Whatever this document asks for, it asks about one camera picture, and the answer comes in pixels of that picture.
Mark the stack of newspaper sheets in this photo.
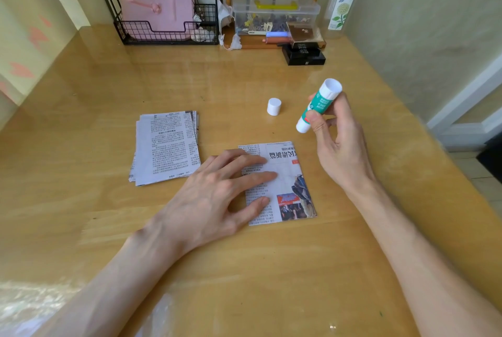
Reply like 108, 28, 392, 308
128, 111, 202, 187

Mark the brown box with clear lid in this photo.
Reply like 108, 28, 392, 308
286, 21, 326, 45

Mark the person's right hand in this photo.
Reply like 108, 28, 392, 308
305, 91, 378, 193

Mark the newspaper piece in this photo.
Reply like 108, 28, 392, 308
238, 141, 318, 227

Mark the red and purple tube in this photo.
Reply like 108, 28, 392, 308
263, 31, 293, 46

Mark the black flat box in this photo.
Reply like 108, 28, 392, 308
281, 43, 326, 66

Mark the person's left forearm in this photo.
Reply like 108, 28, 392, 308
37, 227, 185, 337

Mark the crumpled paper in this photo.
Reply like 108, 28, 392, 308
190, 13, 217, 42

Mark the black wire basket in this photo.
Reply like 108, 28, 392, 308
114, 4, 220, 46

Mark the person's left hand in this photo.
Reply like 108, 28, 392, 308
150, 149, 279, 258

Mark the clear plastic storage box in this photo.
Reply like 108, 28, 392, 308
232, 0, 321, 36

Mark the pink plastic case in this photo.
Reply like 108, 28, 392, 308
119, 0, 196, 40

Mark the green white glue stick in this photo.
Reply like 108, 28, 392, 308
296, 78, 343, 133

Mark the person's right forearm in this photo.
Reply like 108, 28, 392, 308
345, 179, 502, 337

